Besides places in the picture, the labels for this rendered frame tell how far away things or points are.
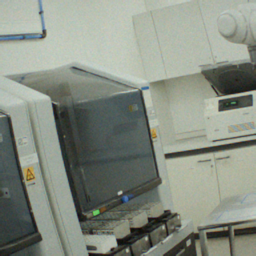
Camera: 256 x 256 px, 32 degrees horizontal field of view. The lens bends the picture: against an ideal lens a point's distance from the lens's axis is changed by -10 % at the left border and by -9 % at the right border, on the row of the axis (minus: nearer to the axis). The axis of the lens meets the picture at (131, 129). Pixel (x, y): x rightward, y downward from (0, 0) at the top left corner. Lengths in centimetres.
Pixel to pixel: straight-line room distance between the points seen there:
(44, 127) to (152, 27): 296
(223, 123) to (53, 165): 246
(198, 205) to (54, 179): 266
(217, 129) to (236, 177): 44
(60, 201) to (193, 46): 287
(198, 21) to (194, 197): 158
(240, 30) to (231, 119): 266
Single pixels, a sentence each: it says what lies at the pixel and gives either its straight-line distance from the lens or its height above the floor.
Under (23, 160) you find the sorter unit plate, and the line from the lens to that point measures 158.
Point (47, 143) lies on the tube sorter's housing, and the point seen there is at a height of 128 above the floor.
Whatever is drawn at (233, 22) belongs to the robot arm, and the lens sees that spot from 132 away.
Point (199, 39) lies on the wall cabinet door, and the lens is 431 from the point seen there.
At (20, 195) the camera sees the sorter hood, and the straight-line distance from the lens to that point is 153.
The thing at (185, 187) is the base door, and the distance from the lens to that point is 422.
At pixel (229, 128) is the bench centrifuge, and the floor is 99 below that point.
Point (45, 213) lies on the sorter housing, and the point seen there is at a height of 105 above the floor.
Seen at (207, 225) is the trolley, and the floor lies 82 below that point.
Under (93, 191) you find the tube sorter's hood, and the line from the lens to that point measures 183.
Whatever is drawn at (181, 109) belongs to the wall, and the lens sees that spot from 480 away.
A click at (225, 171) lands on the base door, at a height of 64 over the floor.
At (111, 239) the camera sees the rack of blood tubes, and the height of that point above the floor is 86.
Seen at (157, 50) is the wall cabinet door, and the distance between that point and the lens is 450.
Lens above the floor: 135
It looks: 3 degrees down
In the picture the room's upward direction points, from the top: 12 degrees counter-clockwise
